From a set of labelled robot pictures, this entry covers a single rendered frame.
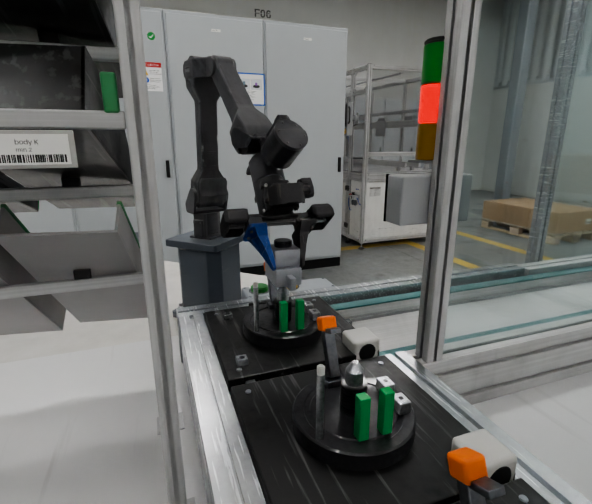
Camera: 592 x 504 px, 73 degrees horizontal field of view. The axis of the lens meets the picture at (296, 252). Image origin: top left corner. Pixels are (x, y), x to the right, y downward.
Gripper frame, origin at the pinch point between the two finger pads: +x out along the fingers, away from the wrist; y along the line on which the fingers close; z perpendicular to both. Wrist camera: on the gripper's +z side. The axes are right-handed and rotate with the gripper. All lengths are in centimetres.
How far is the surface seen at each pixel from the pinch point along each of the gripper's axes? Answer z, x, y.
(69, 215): -260, -149, -77
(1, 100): 24.4, -6.8, -31.4
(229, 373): -1.5, 17.5, -11.6
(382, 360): 2.3, 20.4, 10.5
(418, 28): -438, -656, 573
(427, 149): 19.6, -4.8, 16.6
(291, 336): -3.1, 13.7, -0.9
